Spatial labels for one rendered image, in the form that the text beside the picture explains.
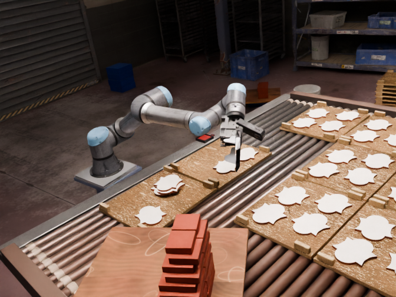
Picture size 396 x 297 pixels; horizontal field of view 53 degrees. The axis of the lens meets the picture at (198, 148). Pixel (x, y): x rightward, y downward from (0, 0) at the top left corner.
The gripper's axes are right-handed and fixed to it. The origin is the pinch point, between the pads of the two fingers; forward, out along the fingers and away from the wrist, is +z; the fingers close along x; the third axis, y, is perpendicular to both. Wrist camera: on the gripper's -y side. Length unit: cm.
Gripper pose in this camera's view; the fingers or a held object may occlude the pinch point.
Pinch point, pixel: (238, 162)
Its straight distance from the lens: 143.9
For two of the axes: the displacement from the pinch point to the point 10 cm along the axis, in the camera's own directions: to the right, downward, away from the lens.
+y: -9.9, -0.4, 1.2
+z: -1.0, 8.3, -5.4
